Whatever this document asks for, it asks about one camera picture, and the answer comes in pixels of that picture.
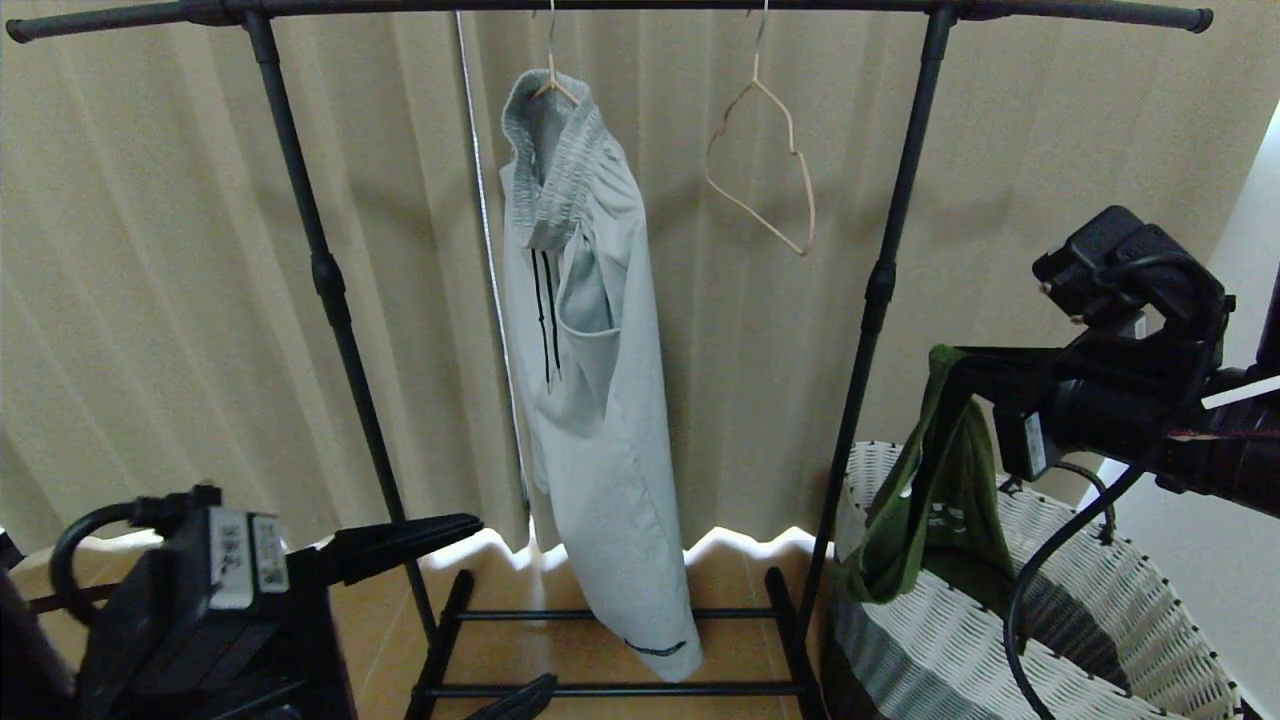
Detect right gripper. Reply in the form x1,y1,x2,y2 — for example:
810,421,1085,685
993,345,1280,518

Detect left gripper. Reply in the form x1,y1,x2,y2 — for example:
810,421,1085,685
108,513,559,720

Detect green garment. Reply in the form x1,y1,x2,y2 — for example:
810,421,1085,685
838,345,1017,607

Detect pale grey shorts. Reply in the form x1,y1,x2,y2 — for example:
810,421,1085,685
498,68,704,685

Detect pink clothes hanger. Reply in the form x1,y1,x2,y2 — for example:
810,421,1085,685
530,0,582,107
705,0,817,257

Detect white laundry basket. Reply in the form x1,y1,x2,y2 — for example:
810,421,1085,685
820,440,1241,720

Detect black clothes rack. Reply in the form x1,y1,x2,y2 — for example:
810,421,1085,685
5,0,1215,720

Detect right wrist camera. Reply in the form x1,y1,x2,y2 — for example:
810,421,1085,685
1032,205,1237,353

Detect black cable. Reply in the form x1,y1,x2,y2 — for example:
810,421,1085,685
1005,250,1231,720
50,490,201,603

